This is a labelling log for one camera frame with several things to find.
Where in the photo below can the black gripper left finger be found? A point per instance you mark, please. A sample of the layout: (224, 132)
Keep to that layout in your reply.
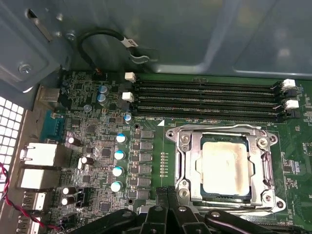
(153, 219)

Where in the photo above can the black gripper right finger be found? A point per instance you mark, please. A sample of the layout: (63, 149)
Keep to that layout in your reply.
(185, 219)

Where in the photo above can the silver CPU chip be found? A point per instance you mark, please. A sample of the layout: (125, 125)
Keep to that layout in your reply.
(225, 168)

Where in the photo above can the CPU socket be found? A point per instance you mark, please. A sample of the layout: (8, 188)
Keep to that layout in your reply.
(171, 133)

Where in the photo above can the silver round capacitor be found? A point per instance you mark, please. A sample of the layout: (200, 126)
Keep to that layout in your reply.
(119, 155)
(118, 171)
(128, 117)
(121, 138)
(116, 186)
(103, 89)
(102, 99)

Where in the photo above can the black fan connector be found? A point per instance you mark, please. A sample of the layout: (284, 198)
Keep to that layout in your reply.
(83, 197)

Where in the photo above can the green motherboard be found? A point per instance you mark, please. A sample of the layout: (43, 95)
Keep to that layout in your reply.
(161, 136)

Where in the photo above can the dark barrel capacitor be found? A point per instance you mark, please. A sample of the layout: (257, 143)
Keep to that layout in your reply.
(87, 160)
(69, 190)
(67, 201)
(75, 141)

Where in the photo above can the black RAM slot white clip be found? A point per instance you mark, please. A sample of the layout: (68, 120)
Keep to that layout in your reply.
(207, 102)
(207, 83)

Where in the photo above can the silver rear port block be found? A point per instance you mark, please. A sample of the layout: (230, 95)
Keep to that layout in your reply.
(40, 153)
(36, 178)
(35, 201)
(48, 94)

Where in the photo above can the blue rear port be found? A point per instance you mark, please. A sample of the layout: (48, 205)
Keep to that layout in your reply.
(52, 125)

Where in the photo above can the black PC case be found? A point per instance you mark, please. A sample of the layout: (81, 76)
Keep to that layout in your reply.
(170, 36)

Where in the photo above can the silver case screw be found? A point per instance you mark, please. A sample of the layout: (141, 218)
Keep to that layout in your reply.
(70, 36)
(24, 68)

